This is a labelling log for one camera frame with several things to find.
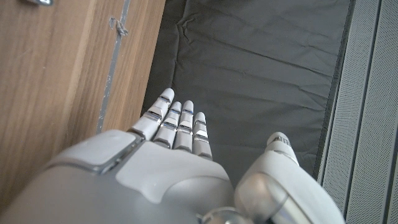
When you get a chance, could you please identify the black backdrop curtain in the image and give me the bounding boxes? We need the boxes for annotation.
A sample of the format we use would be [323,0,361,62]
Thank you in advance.
[141,0,357,187]

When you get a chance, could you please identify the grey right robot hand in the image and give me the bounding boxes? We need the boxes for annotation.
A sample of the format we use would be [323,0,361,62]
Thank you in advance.
[0,88,346,224]

